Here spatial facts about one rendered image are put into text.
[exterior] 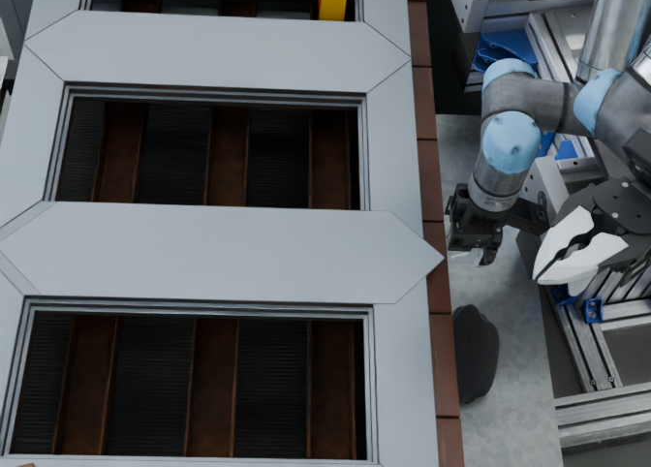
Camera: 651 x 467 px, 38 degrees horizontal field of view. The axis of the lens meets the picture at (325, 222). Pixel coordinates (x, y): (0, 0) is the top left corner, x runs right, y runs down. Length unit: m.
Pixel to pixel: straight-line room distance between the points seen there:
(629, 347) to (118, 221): 1.29
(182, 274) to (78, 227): 0.20
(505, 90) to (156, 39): 0.76
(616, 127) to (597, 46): 0.24
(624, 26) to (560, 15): 0.51
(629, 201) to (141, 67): 1.09
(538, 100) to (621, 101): 0.24
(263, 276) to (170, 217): 0.19
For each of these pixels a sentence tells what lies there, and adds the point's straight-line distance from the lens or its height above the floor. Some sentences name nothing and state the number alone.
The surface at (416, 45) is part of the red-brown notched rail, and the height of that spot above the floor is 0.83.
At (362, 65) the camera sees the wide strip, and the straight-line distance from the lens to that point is 1.82.
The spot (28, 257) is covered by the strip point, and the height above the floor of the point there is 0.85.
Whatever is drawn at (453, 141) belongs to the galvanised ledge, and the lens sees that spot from 1.95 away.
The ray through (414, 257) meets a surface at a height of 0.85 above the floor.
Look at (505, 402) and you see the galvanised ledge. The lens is 1.69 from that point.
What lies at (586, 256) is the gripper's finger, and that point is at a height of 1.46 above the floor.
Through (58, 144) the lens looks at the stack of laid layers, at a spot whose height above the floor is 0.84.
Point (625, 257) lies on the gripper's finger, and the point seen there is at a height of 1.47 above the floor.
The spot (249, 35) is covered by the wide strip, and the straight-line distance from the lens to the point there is 1.86.
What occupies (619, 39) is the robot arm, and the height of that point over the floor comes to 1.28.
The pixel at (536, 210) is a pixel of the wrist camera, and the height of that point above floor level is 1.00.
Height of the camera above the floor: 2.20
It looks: 58 degrees down
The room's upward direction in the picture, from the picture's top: 7 degrees clockwise
